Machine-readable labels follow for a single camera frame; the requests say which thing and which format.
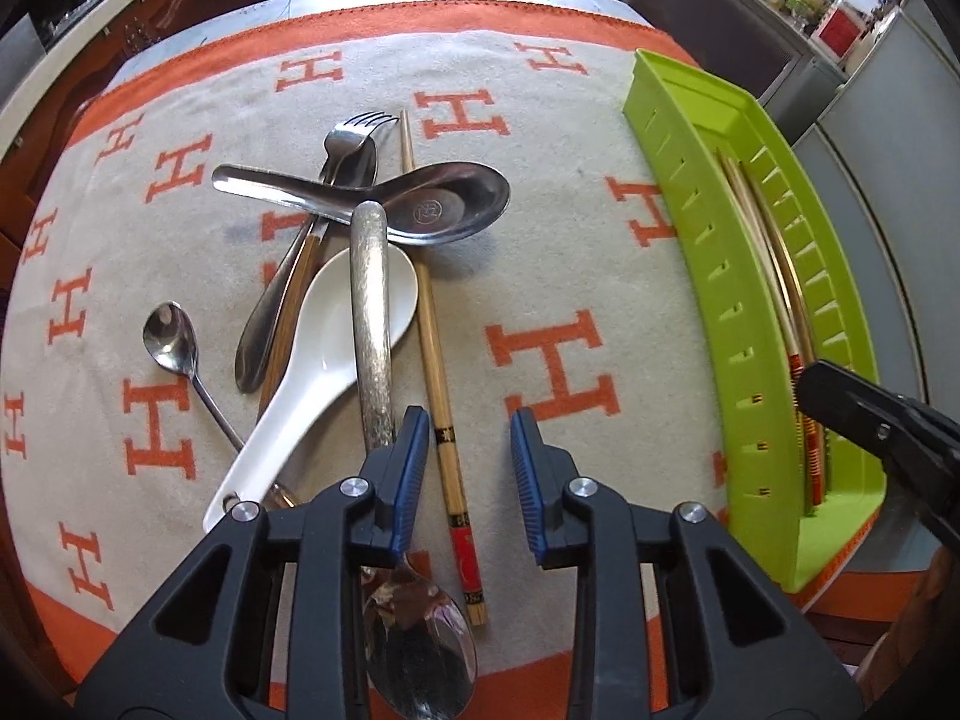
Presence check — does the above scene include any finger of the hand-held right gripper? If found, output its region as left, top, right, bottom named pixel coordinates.
left=797, top=360, right=960, bottom=541

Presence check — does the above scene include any white ceramic spoon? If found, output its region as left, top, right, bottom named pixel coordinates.
left=202, top=247, right=419, bottom=533

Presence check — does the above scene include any brown wooden chopstick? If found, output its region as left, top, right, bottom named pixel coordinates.
left=746, top=169, right=820, bottom=372

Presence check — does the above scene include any textured silver handle spoon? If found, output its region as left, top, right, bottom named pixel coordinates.
left=349, top=200, right=479, bottom=720

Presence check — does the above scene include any red box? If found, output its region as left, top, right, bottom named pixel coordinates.
left=817, top=4, right=863, bottom=53

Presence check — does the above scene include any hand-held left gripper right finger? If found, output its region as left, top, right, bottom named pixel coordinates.
left=511, top=409, right=863, bottom=720

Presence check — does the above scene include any white kitchen countertop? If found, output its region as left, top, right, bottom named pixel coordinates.
left=0, top=0, right=211, bottom=158

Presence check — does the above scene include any white refrigerator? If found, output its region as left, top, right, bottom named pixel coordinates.
left=780, top=11, right=960, bottom=421

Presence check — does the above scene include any orange and grey printed blanket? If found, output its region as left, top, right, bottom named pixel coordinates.
left=0, top=0, right=886, bottom=691

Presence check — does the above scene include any steel fork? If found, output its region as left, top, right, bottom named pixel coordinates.
left=257, top=136, right=381, bottom=425

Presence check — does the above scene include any grey cupboard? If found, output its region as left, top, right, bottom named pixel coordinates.
left=619, top=0, right=852, bottom=117

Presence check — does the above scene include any green plastic tray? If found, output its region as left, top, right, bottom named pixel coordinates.
left=621, top=49, right=886, bottom=593

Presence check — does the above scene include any small metal teaspoon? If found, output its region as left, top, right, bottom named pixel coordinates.
left=142, top=301, right=302, bottom=509

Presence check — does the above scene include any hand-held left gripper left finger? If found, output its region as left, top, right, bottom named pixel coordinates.
left=75, top=406, right=434, bottom=720

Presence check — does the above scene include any large stainless soup spoon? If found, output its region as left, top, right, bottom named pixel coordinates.
left=211, top=161, right=512, bottom=247

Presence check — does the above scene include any metal fork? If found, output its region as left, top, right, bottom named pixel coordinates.
left=235, top=111, right=398, bottom=395

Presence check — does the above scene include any person's right forearm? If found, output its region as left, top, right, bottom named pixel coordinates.
left=855, top=547, right=960, bottom=706

